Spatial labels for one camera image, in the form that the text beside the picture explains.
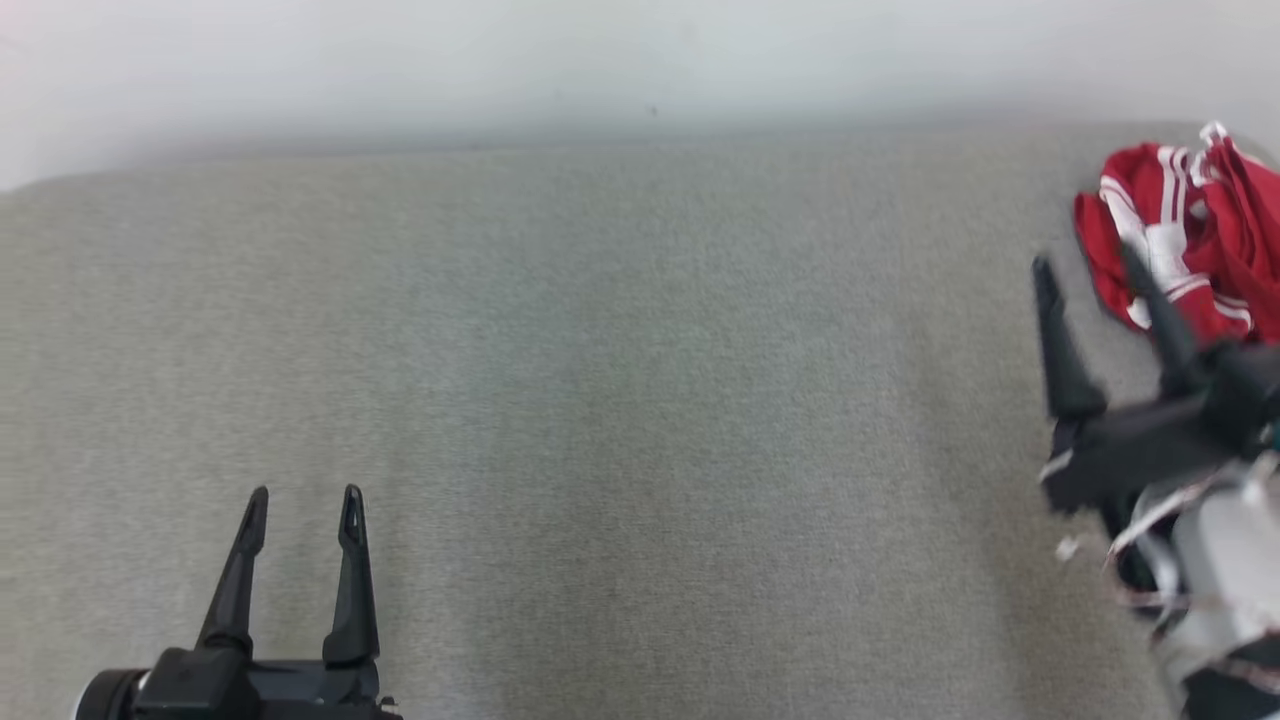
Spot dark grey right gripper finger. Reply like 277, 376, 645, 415
1120, 244, 1208, 397
1031, 256, 1110, 422

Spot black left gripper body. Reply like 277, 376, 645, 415
133, 645, 403, 720

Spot red shorts white striped panels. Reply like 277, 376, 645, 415
1073, 120, 1280, 346

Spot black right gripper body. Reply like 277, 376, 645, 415
1040, 384, 1253, 514

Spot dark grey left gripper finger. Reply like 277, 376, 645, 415
321, 484, 382, 667
196, 486, 270, 654

